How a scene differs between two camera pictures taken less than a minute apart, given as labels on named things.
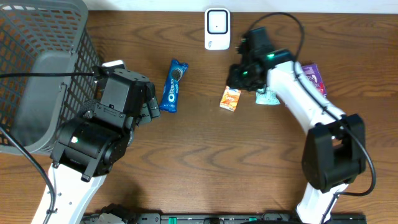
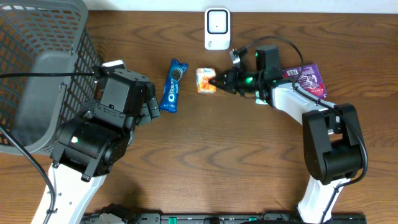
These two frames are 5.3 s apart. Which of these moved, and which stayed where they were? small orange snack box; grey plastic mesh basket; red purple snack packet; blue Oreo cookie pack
Moved: small orange snack box
Stayed: blue Oreo cookie pack; red purple snack packet; grey plastic mesh basket
